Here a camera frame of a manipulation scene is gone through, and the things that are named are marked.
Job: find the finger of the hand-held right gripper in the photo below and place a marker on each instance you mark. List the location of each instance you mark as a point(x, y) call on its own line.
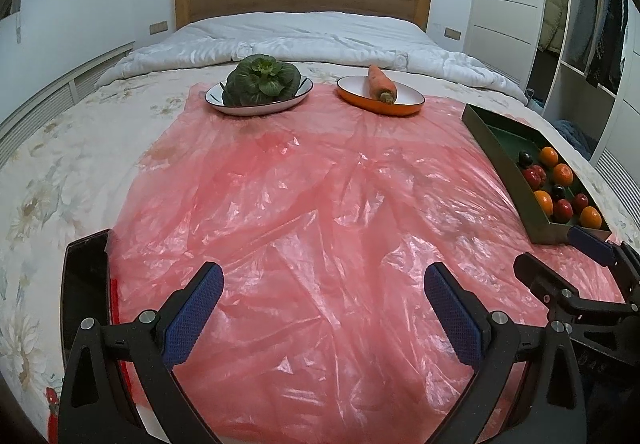
point(540, 276)
point(590, 244)

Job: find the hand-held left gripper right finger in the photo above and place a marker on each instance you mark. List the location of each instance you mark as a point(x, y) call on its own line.
point(452, 314)

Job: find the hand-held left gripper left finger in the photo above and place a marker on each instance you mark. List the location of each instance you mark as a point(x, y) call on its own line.
point(192, 319)

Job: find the orange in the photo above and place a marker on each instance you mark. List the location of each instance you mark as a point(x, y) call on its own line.
point(590, 217)
point(543, 202)
point(562, 173)
point(549, 155)

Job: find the red apple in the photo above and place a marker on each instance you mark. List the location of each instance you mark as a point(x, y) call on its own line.
point(580, 200)
point(563, 209)
point(535, 174)

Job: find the dark plum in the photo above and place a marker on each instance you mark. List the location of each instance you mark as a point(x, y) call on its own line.
point(524, 158)
point(558, 192)

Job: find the green tray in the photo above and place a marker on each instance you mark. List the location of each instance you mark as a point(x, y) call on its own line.
point(505, 154)

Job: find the white slatted vent panel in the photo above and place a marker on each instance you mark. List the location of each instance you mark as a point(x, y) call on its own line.
point(620, 189)

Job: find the blue towel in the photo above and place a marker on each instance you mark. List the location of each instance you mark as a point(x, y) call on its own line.
point(575, 136)

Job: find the white bag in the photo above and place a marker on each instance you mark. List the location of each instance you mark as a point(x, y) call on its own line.
point(536, 101)

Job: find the pink plastic sheet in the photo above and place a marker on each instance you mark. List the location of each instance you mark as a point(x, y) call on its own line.
point(320, 224)

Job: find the floral bed sheet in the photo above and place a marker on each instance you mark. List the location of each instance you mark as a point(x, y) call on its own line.
point(65, 164)

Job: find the dark hanging garments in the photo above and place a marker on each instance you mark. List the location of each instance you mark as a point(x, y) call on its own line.
point(610, 39)

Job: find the grey hanging garment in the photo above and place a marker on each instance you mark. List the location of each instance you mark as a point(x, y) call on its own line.
point(582, 24)

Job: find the beige jacket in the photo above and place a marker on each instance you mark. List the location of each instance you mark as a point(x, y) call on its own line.
point(554, 9)

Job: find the carrot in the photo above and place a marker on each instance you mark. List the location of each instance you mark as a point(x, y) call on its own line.
point(381, 81)

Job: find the orange plate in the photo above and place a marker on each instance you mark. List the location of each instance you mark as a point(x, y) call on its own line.
point(355, 86)

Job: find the green leafy vegetable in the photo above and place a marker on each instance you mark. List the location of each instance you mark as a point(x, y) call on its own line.
point(260, 79)

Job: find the white plate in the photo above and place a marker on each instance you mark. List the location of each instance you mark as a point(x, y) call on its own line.
point(302, 90)

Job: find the long white slatted cover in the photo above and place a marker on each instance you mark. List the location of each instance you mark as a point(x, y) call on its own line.
point(55, 96)

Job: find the white duvet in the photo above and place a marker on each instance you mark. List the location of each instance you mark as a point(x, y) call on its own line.
point(310, 36)

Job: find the wall socket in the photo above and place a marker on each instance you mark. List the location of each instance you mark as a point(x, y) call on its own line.
point(452, 33)
point(158, 27)

